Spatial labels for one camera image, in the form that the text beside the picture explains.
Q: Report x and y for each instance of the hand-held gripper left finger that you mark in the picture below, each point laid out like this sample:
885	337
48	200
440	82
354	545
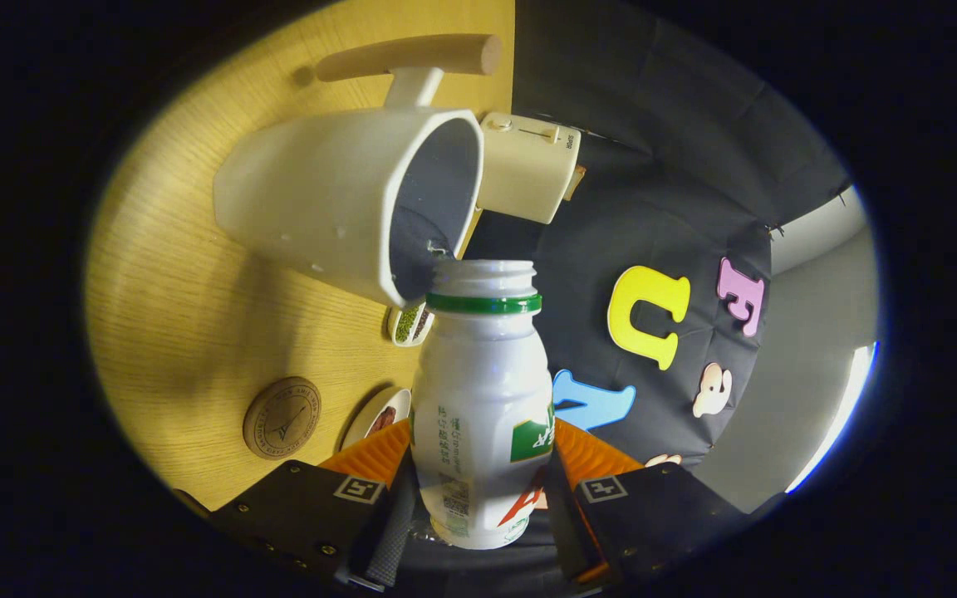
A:
304	515

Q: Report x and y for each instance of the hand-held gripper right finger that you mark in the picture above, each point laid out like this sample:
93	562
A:
653	515

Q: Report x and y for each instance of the round wooden coaster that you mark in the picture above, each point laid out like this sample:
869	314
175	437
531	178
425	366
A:
282	418

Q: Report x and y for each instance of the white round plate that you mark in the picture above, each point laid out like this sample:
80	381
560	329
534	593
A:
358	428

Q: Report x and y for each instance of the brown meat slice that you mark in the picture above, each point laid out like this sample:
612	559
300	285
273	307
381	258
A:
383	419

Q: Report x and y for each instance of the small white dish of beans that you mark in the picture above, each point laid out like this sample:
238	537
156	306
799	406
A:
408	324

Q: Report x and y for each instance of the wooden table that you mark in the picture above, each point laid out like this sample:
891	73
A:
163	291

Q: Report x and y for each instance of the toasted bread slice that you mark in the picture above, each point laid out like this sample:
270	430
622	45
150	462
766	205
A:
576	181

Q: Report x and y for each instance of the cream toaster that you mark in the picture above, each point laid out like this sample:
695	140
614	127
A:
524	174

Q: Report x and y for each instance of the black backdrop cloth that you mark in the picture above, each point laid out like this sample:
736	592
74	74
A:
611	100

